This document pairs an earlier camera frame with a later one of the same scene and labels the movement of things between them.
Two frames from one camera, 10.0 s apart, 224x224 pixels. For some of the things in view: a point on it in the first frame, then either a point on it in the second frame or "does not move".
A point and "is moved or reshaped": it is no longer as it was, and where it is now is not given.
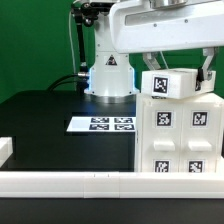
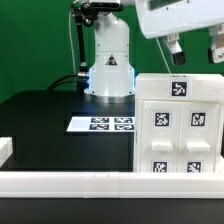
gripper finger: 150,59 → 175,49
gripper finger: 203,73 → 216,50
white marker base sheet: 101,124 does not move
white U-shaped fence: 103,185 does not move
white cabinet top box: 173,83 is moved or reshaped
